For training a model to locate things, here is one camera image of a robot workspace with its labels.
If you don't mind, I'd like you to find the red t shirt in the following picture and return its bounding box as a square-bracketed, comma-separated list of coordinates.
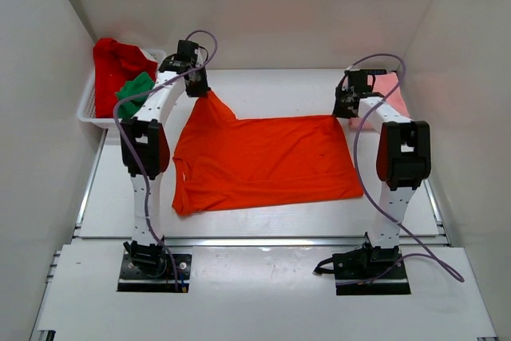
[93, 38, 157, 118]

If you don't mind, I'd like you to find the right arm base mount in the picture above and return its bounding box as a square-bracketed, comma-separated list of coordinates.
[313, 240, 410, 296]

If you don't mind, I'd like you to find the black label plate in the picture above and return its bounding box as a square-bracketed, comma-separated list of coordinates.
[366, 69, 388, 76]

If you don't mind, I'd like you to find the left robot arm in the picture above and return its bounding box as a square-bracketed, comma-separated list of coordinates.
[114, 37, 209, 281]

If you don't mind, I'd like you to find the white plastic basket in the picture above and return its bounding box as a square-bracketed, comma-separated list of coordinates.
[77, 48, 166, 129]

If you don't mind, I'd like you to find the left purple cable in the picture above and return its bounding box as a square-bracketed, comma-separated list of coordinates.
[112, 30, 220, 293]

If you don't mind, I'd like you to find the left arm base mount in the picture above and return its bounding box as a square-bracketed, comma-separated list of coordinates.
[117, 241, 192, 293]

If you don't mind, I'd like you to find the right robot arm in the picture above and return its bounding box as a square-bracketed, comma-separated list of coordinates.
[333, 70, 431, 278]

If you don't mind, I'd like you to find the folded pink t shirt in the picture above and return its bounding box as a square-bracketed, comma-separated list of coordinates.
[349, 72, 410, 130]

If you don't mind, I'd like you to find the orange t shirt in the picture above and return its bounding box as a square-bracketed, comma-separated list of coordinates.
[172, 92, 363, 216]

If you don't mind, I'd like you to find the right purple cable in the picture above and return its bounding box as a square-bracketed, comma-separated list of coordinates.
[335, 53, 465, 287]

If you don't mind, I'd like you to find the green t shirt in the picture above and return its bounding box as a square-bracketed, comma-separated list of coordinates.
[115, 72, 155, 119]

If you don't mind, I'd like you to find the purple cable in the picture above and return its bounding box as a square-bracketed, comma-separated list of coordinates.
[335, 53, 465, 287]
[112, 30, 220, 293]

